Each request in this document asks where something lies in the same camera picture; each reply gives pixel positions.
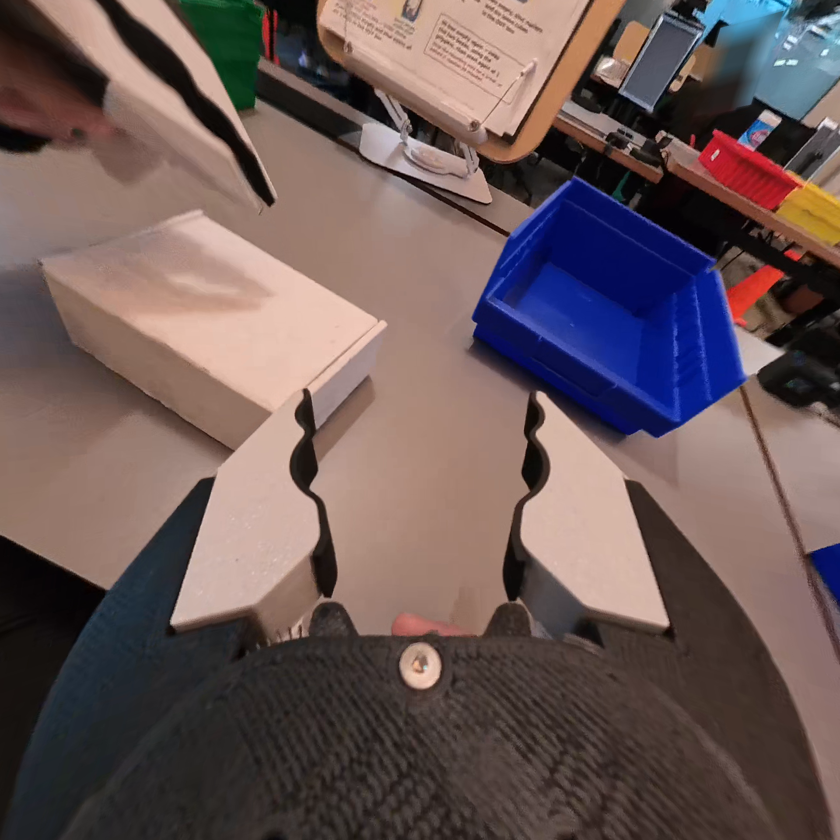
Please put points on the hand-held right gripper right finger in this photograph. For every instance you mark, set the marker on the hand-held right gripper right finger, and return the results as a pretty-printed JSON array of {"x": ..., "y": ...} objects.
[{"x": 584, "y": 538}]

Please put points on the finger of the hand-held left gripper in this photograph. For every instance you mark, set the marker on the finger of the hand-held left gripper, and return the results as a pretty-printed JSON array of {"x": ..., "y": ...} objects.
[
  {"x": 170, "y": 26},
  {"x": 144, "y": 111}
]

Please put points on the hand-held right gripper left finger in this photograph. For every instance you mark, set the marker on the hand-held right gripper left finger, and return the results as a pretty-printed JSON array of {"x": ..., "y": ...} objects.
[{"x": 249, "y": 538}]

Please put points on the green plastic bin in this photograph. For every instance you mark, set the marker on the green plastic bin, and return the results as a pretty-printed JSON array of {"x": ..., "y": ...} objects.
[{"x": 226, "y": 46}]

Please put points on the white cardboard mailer box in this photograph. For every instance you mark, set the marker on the white cardboard mailer box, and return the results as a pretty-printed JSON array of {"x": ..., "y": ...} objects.
[{"x": 197, "y": 315}]

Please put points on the blue plastic bin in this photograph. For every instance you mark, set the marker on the blue plastic bin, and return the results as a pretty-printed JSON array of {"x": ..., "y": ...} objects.
[{"x": 590, "y": 308}]

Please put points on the person's left hand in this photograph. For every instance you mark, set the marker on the person's left hand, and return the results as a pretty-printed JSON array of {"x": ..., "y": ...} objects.
[{"x": 46, "y": 111}]

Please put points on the person's dark clothing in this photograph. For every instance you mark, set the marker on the person's dark clothing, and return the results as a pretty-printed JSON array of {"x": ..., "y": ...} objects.
[{"x": 33, "y": 656}]

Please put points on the blue plastic item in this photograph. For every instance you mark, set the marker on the blue plastic item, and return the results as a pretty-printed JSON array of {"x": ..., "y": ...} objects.
[{"x": 828, "y": 574}]

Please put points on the white stand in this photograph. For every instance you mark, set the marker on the white stand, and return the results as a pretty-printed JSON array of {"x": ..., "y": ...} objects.
[{"x": 394, "y": 151}]

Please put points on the dark electronic device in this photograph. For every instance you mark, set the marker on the dark electronic device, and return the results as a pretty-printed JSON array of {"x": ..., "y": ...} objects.
[{"x": 800, "y": 380}]

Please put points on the yellow storage bin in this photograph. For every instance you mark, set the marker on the yellow storage bin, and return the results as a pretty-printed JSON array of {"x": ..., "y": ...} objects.
[{"x": 814, "y": 213}]

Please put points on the red storage bin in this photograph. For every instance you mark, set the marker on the red storage bin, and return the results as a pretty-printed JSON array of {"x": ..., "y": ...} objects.
[{"x": 748, "y": 170}]

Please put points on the printed white carton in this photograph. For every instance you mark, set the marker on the printed white carton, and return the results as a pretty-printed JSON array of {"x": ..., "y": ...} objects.
[{"x": 760, "y": 130}]

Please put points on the tilted grey screen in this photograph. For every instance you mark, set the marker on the tilted grey screen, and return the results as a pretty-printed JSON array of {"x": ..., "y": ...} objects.
[{"x": 659, "y": 62}]

